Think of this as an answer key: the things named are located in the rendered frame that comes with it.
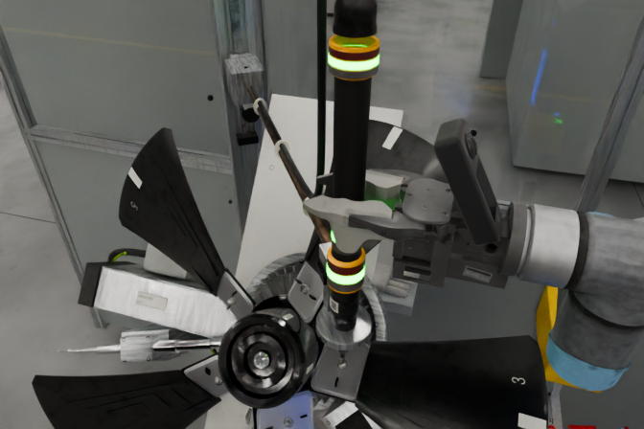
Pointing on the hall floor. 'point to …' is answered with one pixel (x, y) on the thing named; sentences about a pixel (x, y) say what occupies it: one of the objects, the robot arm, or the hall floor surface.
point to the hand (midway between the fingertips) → (322, 188)
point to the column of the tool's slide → (245, 164)
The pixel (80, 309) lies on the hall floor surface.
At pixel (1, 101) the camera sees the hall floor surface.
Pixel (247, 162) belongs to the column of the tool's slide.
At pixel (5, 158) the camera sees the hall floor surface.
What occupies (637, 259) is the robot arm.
